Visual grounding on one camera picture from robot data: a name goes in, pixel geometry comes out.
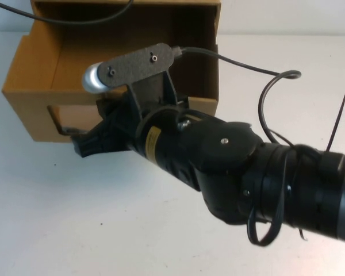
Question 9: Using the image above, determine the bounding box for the silver cylindrical wrist camera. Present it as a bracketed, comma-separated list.
[82, 63, 112, 94]

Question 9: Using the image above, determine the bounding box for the black flat looped cable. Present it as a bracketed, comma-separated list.
[246, 149, 284, 247]

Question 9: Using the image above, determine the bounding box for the thin black overhead cable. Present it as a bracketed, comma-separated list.
[0, 0, 135, 23]

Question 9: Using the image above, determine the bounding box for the black zip tie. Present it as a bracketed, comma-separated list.
[326, 93, 345, 152]

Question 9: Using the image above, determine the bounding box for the black round camera cable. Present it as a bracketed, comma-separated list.
[172, 45, 302, 144]

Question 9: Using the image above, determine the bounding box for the cardboard shoe box outer shell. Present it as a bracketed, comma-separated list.
[29, 0, 221, 47]

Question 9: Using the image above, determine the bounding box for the windowed cardboard drawer with reflective film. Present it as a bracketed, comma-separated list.
[1, 1, 221, 143]

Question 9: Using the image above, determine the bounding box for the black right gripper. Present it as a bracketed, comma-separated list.
[71, 93, 189, 159]

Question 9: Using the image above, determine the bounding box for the black wrist camera mount bracket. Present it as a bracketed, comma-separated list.
[98, 42, 182, 114]

